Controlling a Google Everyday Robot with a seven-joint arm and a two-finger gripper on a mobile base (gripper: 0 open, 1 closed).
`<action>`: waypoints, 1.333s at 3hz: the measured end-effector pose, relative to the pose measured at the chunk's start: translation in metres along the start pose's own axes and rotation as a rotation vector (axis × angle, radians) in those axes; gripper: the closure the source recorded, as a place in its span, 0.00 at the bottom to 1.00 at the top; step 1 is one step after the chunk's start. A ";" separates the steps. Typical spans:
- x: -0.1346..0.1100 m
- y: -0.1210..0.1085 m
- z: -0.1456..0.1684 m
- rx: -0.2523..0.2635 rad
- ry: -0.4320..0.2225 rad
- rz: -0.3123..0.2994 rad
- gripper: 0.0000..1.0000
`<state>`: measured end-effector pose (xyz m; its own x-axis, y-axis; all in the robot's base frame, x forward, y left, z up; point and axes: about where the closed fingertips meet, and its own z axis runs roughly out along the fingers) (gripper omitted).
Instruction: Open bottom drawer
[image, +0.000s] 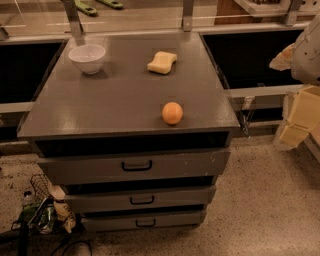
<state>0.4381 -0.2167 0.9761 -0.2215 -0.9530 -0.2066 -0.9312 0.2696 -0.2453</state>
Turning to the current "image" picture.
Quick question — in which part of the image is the green snack bag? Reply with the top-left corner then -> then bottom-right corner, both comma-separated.
18,203 -> 56,234

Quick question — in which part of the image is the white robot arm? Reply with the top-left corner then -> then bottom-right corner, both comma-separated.
269,14 -> 320,150

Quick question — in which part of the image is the green tool left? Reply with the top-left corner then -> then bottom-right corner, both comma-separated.
74,0 -> 98,17

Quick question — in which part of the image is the green tool right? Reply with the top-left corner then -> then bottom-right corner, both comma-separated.
97,0 -> 123,10

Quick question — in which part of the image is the grey drawer cabinet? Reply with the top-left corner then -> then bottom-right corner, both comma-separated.
18,33 -> 238,220

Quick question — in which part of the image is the wooden board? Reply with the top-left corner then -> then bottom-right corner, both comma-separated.
215,0 -> 283,25

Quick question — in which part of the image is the metal bracket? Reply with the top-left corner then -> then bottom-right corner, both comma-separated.
182,0 -> 194,32
62,0 -> 83,37
283,0 -> 303,26

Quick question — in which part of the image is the metal bracket middle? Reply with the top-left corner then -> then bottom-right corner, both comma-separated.
182,0 -> 194,32

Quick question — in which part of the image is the tan paper snack bag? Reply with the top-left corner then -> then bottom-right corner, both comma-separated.
48,182 -> 76,233

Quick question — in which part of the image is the grey middle drawer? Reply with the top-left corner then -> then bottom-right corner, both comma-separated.
65,185 -> 216,213

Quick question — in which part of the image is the yellow sponge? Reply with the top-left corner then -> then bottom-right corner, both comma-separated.
147,51 -> 177,75

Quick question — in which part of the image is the metal bracket right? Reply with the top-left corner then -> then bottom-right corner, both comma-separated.
283,0 -> 303,26

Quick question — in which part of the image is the orange fruit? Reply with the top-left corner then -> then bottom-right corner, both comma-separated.
162,102 -> 183,125

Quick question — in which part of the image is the black cable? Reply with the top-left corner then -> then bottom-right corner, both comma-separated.
49,233 -> 93,256

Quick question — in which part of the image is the black wire basket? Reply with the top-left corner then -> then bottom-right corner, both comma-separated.
30,174 -> 68,233

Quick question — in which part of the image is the clear plastic bottle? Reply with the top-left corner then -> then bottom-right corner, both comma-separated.
22,191 -> 34,213

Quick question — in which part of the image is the metal bracket left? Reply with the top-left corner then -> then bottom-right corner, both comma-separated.
62,0 -> 83,37

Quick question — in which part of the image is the white bowl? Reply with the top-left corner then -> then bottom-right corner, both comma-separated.
68,44 -> 106,74

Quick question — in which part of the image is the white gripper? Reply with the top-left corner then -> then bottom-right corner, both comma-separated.
269,43 -> 320,151

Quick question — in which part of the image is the grey bottom drawer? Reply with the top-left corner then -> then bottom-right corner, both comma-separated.
81,210 -> 206,232

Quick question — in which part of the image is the grey top drawer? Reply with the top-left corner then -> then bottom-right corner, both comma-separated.
38,149 -> 230,185

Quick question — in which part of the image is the grey drawer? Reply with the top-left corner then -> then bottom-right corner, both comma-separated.
38,149 -> 230,185
65,185 -> 216,213
81,210 -> 206,232

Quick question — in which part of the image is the green tool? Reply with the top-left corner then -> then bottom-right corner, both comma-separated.
74,0 -> 98,17
97,0 -> 123,10

